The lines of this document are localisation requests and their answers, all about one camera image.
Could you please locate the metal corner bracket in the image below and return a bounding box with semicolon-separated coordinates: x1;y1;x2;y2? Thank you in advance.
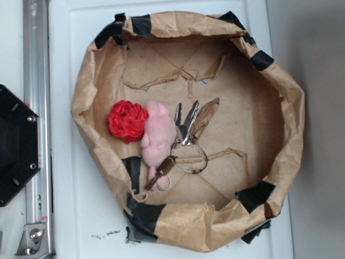
14;223;47;258

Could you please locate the brown paper bag bin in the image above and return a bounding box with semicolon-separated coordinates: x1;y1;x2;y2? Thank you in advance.
71;11;305;252

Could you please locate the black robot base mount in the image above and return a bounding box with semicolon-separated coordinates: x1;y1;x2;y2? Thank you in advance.
0;85;39;207

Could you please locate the pink plush pig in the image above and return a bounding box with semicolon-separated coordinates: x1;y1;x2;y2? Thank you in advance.
141;100;177;182

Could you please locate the silver key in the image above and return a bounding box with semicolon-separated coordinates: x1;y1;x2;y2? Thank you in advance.
179;100;199;145
175;103;188;143

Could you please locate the silver key left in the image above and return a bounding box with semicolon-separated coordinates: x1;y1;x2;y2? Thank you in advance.
175;103;188;143

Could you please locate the small white ring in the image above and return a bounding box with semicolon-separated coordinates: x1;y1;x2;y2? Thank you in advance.
156;174;173;192

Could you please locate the red crumpled tissue ball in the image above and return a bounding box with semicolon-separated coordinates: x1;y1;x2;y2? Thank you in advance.
107;100;149;144

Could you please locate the aluminium profile rail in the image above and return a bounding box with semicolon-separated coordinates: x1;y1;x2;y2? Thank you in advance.
23;1;56;258

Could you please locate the bronze key with square head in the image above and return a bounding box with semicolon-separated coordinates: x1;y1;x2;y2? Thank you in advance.
146;155;177;190

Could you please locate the silver key right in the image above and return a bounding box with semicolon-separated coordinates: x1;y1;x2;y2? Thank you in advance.
179;100;199;145

